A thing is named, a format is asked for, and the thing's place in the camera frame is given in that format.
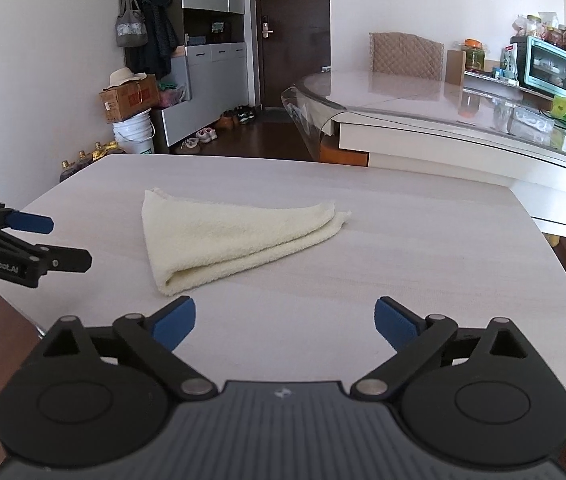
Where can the beige quilted chair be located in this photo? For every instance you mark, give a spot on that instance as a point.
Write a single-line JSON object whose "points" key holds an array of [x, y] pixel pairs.
{"points": [[405, 55]]}

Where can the wooden shelf riser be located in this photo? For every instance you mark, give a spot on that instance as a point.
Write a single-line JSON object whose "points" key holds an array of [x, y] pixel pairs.
{"points": [[493, 80]]}

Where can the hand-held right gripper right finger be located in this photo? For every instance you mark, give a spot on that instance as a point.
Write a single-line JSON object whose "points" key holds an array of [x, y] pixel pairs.
{"points": [[395, 322]]}

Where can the pink and green clothes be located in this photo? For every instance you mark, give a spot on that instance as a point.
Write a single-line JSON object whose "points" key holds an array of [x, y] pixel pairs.
{"points": [[172, 95]]}

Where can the clear plastic box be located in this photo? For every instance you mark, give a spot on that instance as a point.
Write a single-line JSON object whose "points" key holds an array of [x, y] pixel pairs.
{"points": [[530, 119]]}

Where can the white plastic bucket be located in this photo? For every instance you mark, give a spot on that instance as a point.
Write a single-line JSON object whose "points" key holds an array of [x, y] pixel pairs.
{"points": [[134, 135]]}

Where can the dark hanging coat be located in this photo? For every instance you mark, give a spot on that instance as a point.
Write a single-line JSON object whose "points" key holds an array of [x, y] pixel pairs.
{"points": [[160, 35]]}

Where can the brown shoes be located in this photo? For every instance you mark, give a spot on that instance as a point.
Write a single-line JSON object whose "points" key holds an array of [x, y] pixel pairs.
{"points": [[225, 121]]}

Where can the teal toaster oven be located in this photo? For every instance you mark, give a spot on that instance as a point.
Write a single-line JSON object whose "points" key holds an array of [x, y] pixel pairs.
{"points": [[553, 67]]}

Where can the cardboard box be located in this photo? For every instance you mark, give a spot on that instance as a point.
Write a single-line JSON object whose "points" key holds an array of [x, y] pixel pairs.
{"points": [[130, 100]]}

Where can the dark sneakers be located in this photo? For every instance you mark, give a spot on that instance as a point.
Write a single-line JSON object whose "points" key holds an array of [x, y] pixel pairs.
{"points": [[244, 114]]}

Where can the white printed packet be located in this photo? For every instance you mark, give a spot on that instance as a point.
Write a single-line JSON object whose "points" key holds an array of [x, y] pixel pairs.
{"points": [[509, 62]]}

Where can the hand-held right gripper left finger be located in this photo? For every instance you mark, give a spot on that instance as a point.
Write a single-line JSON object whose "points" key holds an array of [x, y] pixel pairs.
{"points": [[175, 322]]}

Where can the brown board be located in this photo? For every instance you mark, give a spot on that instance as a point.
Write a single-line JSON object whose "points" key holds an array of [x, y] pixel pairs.
{"points": [[455, 67]]}

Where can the cream sun hat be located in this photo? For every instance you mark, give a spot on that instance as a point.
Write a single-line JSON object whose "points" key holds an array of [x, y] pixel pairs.
{"points": [[125, 77]]}

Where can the pink white sneakers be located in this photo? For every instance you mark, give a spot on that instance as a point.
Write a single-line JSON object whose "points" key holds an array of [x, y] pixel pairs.
{"points": [[207, 135]]}

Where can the grey hallway cabinet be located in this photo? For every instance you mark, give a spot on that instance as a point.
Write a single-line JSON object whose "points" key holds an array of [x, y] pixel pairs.
{"points": [[213, 75]]}

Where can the white dining table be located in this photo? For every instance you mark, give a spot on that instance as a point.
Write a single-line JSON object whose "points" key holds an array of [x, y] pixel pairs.
{"points": [[413, 125]]}

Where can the pink white slippers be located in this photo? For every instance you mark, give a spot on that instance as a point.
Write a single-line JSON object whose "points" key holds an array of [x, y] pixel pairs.
{"points": [[188, 146]]}

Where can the green jar orange lid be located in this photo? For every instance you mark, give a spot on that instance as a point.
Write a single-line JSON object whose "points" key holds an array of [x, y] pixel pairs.
{"points": [[474, 57]]}

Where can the cream terry towel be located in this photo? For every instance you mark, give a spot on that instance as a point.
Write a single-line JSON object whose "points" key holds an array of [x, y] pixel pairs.
{"points": [[223, 240]]}

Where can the dark brown door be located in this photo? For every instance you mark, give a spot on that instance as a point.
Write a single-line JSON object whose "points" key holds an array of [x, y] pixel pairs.
{"points": [[293, 20]]}

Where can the clear table cover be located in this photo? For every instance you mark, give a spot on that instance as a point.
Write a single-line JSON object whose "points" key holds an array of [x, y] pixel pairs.
{"points": [[388, 90]]}

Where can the grey hanging bag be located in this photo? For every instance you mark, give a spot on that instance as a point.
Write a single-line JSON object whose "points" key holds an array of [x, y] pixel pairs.
{"points": [[131, 27]]}

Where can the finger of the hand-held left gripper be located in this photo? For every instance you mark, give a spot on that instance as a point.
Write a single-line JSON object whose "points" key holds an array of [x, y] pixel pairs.
{"points": [[68, 260], [30, 222]]}

